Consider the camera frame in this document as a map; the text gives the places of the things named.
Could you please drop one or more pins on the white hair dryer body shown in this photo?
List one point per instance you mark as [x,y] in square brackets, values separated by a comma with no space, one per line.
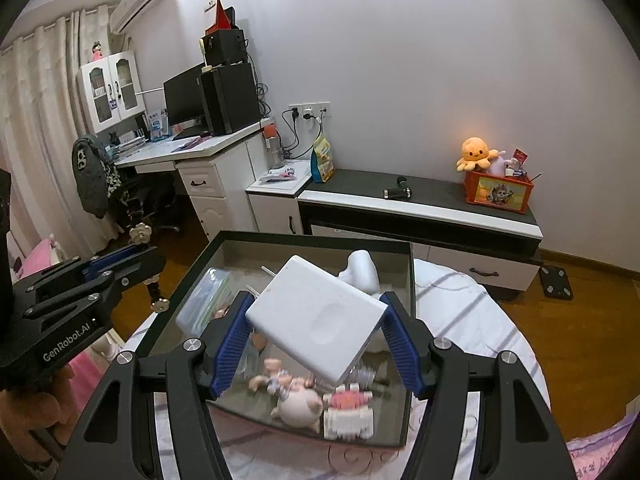
[362,270]

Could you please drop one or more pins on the red triangular sign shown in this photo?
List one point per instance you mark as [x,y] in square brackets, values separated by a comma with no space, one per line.
[220,15]

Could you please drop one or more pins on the pink pig figurine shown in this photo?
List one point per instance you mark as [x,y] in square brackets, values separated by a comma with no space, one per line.
[297,402]

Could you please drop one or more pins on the purple plush toy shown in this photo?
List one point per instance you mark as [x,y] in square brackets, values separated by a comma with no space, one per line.
[497,165]

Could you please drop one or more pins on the yellow blue snack bag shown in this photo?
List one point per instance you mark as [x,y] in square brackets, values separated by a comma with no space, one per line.
[322,160]

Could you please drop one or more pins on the white side cabinet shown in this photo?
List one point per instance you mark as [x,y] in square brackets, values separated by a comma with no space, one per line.
[277,205]

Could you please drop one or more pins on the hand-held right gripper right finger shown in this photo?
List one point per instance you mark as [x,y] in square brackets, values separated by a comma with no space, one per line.
[400,350]

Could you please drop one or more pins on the jar with orange lid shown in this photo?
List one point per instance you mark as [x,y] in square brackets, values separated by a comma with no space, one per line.
[274,150]

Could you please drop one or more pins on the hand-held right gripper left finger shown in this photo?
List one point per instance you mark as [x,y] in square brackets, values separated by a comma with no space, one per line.
[227,355]

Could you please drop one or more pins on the white pink block toy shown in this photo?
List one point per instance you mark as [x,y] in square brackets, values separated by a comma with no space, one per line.
[350,412]

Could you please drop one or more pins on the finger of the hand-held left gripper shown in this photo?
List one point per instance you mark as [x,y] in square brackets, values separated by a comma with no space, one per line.
[107,260]
[140,267]

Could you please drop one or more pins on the black monitor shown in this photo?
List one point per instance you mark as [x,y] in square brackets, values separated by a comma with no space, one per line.
[182,97]

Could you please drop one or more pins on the orange printed crate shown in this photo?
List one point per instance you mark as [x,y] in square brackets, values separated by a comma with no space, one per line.
[500,192]

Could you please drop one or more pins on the black office chair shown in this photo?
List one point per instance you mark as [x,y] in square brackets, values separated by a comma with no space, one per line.
[145,200]

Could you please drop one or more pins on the white glass-door cabinet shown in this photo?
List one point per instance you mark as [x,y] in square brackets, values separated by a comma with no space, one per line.
[112,90]

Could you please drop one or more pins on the white wall socket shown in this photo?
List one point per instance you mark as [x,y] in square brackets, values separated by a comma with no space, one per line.
[310,109]

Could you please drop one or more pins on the white air conditioner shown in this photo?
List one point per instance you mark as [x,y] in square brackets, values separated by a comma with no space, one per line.
[137,2]

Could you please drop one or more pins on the black massage gun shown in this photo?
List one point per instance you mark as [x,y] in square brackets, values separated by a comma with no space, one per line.
[397,190]

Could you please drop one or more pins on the black box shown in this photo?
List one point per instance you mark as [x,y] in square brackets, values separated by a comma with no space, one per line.
[225,45]

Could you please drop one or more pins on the black floor scale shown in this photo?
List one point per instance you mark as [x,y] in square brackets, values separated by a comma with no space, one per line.
[556,282]

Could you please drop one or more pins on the black-topped white low cabinet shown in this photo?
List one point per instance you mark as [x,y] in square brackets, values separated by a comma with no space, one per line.
[425,200]

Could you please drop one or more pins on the black printed hoodie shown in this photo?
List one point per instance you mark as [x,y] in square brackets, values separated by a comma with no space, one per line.
[90,180]

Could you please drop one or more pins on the pink printed quilt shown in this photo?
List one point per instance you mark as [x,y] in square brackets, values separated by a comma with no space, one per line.
[600,455]

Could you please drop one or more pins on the beige curtain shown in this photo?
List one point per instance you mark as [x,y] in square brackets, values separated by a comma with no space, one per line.
[35,125]

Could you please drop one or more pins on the clear plastic packet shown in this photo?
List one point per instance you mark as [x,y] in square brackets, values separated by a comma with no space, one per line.
[205,295]

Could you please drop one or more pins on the pink pillow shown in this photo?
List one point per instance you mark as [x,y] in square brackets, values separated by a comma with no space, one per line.
[35,260]

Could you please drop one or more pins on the white desk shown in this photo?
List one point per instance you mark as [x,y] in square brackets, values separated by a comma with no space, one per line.
[200,160]

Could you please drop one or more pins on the orange octopus plush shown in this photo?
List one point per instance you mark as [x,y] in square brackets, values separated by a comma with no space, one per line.
[475,152]

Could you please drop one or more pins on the black computer tower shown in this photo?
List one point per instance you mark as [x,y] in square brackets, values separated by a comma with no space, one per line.
[230,97]

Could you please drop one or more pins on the white rectangular box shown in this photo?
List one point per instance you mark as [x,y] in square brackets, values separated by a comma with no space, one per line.
[315,320]

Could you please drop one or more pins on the small clear bottle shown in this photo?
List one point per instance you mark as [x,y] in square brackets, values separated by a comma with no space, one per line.
[367,376]

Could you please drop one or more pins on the striped white bed sheet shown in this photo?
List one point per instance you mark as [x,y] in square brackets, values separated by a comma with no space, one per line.
[450,310]

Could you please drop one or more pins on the person's left hand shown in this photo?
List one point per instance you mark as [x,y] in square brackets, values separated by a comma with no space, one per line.
[30,410]

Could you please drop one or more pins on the small pink doll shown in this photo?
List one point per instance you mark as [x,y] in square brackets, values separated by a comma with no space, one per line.
[97,51]

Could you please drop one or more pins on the dark-rimmed storage box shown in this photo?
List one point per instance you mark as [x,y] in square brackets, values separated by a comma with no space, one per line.
[280,250]

